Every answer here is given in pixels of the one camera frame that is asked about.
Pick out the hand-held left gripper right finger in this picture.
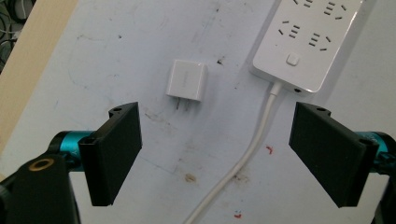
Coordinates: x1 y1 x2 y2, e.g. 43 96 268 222
288 101 381 209

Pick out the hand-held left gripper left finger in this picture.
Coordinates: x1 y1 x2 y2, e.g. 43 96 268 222
78 101 143 207

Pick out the white charger plug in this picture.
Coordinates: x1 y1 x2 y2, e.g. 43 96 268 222
165 59 209 111

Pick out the white power strip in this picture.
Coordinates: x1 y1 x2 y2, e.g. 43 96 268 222
248 0 364 94

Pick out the white power strip cable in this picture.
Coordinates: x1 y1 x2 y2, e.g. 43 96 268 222
181 81 284 224

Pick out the tangle of dark cables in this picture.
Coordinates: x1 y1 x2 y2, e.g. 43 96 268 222
0 0 37 75

